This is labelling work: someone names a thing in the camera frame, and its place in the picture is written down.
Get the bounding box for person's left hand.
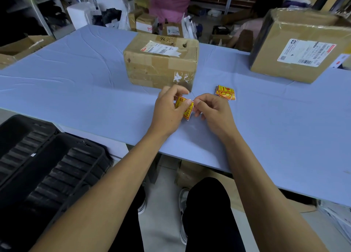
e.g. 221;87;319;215
148;84;195;138

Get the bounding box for person's right hand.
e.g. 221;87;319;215
193;93;237;142

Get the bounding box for yellow red printed packet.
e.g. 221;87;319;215
215;90;236;101
174;96;195;121
217;85;236;96

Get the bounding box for person's right forearm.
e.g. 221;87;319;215
212;129;331;252

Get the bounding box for person's left forearm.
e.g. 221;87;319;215
29;129;180;252

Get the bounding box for taped cardboard box torn label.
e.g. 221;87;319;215
123;32;200;92

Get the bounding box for white plastic bags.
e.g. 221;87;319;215
182;14;198;40

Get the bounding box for black box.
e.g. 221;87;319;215
212;25;234;36

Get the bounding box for small cardboard box white label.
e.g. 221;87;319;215
161;22;184;38
135;13;159;35

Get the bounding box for person's right white shoe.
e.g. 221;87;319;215
178;188;191;246

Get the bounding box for person's white shoe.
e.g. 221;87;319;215
137;189;147;215
178;188;191;246

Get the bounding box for plain brown cardboard box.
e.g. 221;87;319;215
128;8;144;32

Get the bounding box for blue table cover sheet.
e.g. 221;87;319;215
0;24;351;208

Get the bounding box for person's left white shoe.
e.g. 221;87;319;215
137;189;147;215

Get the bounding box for person's right leg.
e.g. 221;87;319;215
182;177;246;252

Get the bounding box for person's leg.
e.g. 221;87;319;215
182;177;246;252
108;186;146;252

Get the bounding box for large cardboard box white label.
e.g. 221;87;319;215
249;7;351;84

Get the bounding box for black bag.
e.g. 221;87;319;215
102;8;123;25

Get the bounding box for person's left leg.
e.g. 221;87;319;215
108;186;146;252

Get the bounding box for white foam box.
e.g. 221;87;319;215
67;2;102;30

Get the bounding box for red white card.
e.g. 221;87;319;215
328;53;351;69

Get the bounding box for black ribbed plastic tray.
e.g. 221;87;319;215
0;114;113;252

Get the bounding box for open flat cardboard box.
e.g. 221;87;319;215
0;35;57;70

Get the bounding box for grey metal storage shelf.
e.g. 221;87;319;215
0;0;73;47

